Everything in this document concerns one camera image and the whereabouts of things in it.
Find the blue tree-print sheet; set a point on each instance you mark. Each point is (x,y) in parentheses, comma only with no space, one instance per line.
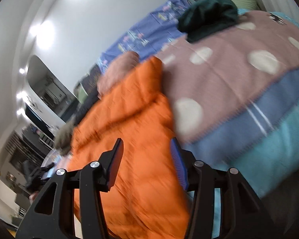
(149,35)

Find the pink folded puffer jacket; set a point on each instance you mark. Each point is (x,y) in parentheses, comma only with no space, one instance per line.
(116,71)

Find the dark tree-print quilt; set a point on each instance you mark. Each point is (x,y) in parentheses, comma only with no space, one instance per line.
(88,82)

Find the black folded puffer jacket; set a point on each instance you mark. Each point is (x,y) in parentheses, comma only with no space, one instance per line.
(91,99)

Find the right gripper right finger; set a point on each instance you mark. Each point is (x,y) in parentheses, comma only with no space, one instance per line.
(243,215)

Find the dark green folded garment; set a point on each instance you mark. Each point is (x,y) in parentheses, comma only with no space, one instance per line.
(206,17)

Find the white ladder shelf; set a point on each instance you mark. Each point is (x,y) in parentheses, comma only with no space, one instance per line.
(47,141)

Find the orange puffer jacket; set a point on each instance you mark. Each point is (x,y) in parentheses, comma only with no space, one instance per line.
(146,200)

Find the olive fleece folded garment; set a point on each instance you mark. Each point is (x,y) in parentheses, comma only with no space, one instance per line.
(62,141)

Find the left hand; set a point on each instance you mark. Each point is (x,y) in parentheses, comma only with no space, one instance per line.
(33,196)

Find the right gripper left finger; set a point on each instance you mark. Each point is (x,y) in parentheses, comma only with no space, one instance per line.
(51,215)

